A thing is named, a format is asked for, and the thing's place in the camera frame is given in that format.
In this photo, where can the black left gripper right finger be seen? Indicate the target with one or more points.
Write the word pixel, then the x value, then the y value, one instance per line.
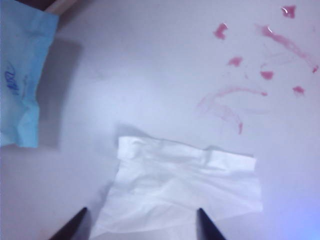
pixel 206 227

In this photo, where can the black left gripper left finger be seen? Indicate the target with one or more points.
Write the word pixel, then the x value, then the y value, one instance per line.
pixel 75 227

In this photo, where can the white wet wipe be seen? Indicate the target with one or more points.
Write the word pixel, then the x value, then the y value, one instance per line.
pixel 175 180

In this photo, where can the sky blue wet wipes packet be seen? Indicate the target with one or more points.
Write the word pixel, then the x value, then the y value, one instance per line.
pixel 22 50

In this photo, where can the red liquid stains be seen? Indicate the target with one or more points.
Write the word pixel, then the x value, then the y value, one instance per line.
pixel 277 37

